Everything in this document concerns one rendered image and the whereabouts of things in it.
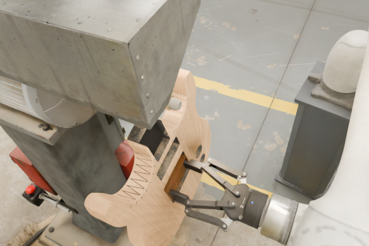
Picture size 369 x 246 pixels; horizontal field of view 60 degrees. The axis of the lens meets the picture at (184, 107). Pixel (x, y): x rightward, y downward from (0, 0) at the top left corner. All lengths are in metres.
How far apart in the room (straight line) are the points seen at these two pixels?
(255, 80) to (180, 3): 2.09
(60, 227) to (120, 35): 1.41
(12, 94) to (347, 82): 1.12
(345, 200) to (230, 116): 1.73
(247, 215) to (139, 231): 0.23
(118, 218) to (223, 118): 1.70
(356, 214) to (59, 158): 0.79
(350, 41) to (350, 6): 2.13
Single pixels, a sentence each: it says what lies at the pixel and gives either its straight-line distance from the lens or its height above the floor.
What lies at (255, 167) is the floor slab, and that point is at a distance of 2.01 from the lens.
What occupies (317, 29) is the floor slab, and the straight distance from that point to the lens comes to 3.05.
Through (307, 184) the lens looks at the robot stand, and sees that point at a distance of 1.89.
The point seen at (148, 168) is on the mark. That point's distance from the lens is 0.63.
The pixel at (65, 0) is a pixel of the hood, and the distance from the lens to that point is 0.43.
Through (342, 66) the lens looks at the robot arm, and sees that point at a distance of 1.32.
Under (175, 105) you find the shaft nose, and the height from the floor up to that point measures 1.26.
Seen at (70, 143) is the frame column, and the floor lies 0.95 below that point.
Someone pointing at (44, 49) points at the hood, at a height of 1.48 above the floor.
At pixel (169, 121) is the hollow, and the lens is 0.68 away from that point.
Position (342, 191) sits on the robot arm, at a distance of 0.55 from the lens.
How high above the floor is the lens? 1.72
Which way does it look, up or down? 48 degrees down
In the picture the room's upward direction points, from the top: 8 degrees counter-clockwise
